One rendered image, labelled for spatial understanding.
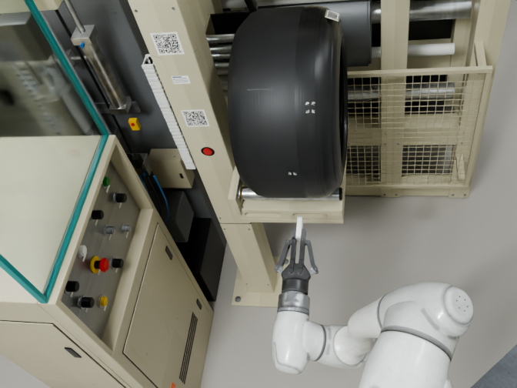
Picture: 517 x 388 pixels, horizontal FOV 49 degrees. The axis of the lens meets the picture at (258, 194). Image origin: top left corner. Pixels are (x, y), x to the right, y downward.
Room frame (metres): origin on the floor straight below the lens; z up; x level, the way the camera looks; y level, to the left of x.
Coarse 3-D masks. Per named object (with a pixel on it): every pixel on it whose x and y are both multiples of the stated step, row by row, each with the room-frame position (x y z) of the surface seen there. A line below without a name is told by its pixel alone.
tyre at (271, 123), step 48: (240, 48) 1.25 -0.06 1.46; (288, 48) 1.19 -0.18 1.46; (336, 48) 1.19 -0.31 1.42; (240, 96) 1.13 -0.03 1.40; (288, 96) 1.08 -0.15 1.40; (336, 96) 1.08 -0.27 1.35; (240, 144) 1.06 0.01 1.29; (288, 144) 1.01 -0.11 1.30; (336, 144) 1.00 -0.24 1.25; (288, 192) 1.00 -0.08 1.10
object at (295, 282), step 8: (296, 264) 0.82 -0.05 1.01; (288, 272) 0.80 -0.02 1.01; (296, 272) 0.79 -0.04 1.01; (304, 272) 0.79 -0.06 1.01; (288, 280) 0.76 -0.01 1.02; (296, 280) 0.76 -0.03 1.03; (304, 280) 0.76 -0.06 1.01; (288, 288) 0.74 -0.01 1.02; (296, 288) 0.74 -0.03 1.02; (304, 288) 0.73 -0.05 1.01
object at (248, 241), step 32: (128, 0) 1.31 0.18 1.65; (160, 0) 1.28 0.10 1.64; (192, 0) 1.36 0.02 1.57; (160, 32) 1.29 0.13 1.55; (192, 32) 1.30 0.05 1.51; (160, 64) 1.30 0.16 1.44; (192, 64) 1.27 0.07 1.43; (192, 96) 1.28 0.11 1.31; (224, 96) 1.38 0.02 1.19; (192, 128) 1.29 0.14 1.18; (224, 128) 1.30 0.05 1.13; (224, 160) 1.27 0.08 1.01; (224, 192) 1.29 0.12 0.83; (224, 224) 1.30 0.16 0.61; (256, 224) 1.31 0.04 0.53; (256, 256) 1.27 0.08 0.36; (256, 288) 1.29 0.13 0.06
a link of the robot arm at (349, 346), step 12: (360, 312) 0.50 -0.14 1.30; (372, 312) 0.47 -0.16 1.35; (348, 324) 0.51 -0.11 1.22; (360, 324) 0.47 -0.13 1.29; (372, 324) 0.45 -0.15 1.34; (336, 336) 0.59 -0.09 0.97; (348, 336) 0.58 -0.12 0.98; (360, 336) 0.47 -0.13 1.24; (372, 336) 0.44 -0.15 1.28; (324, 348) 0.57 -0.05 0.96; (336, 348) 0.56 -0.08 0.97; (348, 348) 0.55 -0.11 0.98; (360, 348) 0.51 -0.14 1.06; (324, 360) 0.56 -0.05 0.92; (336, 360) 0.54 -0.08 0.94; (348, 360) 0.53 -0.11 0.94; (360, 360) 0.53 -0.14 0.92
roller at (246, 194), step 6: (246, 192) 1.19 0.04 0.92; (252, 192) 1.18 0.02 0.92; (336, 192) 1.08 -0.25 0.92; (342, 192) 1.10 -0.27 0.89; (246, 198) 1.18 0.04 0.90; (252, 198) 1.17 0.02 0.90; (258, 198) 1.16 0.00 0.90; (264, 198) 1.15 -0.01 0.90; (270, 198) 1.15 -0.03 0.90; (276, 198) 1.14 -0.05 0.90; (282, 198) 1.13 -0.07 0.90; (288, 198) 1.13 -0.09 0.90; (294, 198) 1.12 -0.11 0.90; (300, 198) 1.11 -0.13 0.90; (306, 198) 1.10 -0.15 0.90; (312, 198) 1.10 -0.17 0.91; (324, 198) 1.08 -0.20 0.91; (330, 198) 1.08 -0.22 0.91; (336, 198) 1.07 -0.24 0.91
